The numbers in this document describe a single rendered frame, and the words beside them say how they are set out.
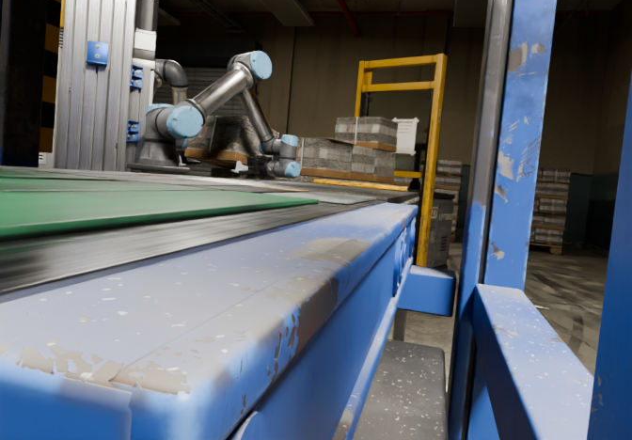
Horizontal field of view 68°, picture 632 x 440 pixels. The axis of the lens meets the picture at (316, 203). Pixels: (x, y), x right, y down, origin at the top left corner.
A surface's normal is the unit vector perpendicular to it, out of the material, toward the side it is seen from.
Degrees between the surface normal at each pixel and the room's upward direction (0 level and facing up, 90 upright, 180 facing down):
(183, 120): 95
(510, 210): 90
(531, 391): 0
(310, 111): 90
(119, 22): 90
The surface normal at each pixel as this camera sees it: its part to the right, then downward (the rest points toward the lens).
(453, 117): -0.25, 0.03
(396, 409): 0.09, -0.99
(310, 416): 0.96, 0.10
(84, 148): 0.33, 0.08
